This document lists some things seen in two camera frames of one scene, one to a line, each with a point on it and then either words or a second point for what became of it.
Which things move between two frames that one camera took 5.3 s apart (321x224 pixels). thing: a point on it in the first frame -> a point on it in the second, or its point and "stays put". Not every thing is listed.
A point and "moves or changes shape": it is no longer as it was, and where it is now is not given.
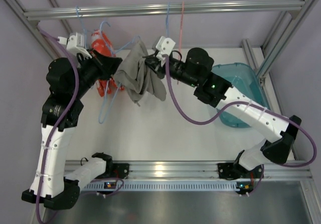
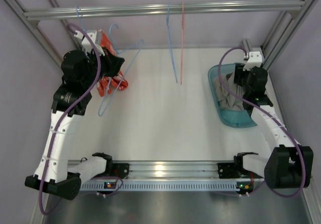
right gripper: x=155 y=65 -> x=238 y=75
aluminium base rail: x=199 y=176 stays put
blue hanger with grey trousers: x=115 y=51 -> x=140 y=42
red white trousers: x=100 y=42 stays put
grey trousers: x=135 y=76 moves or changes shape
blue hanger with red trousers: x=77 y=8 stays put
